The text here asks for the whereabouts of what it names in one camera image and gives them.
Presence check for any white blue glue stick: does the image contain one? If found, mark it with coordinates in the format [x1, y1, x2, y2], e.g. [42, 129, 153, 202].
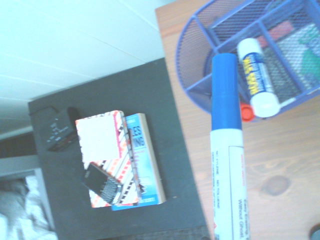
[236, 37, 280, 119]

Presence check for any grey white patterned bedding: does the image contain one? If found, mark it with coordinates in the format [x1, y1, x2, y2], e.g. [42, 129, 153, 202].
[0, 174, 57, 240]

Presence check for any orange eraser block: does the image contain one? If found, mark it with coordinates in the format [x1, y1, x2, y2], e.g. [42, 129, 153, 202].
[257, 21, 296, 49]

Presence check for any pink patterned notebook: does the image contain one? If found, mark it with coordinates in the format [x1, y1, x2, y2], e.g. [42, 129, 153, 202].
[74, 109, 141, 209]

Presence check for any orange cap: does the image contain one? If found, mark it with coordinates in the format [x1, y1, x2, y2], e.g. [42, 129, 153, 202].
[240, 101, 256, 124]

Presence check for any white marker blue cap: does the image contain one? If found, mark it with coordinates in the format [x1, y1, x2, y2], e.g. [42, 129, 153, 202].
[209, 53, 252, 240]

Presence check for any green item in organizer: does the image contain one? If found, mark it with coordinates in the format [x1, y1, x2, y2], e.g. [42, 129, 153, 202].
[298, 29, 320, 86]

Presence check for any black side table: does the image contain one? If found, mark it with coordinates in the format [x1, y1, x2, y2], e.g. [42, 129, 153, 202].
[27, 57, 212, 240]

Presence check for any black mobile phone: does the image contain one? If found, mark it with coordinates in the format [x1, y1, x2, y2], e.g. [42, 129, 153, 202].
[81, 162, 124, 205]

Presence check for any light blue paperback book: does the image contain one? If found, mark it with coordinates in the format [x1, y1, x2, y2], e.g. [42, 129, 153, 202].
[111, 112, 168, 212]

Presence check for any purple mesh desk organizer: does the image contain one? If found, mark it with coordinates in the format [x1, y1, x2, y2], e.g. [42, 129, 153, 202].
[174, 0, 320, 124]

